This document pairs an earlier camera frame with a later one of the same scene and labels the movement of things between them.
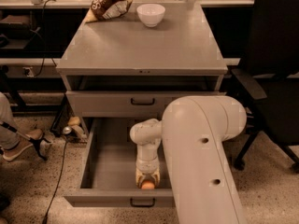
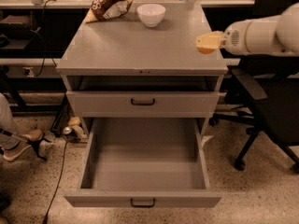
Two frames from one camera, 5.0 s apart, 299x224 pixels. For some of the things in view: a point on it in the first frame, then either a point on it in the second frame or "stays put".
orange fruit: (148, 185) to (205, 49)
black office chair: (272, 77) stays put
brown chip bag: (111, 4) stays put
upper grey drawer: (120, 104) stays put
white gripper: (148, 165) to (233, 40)
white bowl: (150, 14) stays put
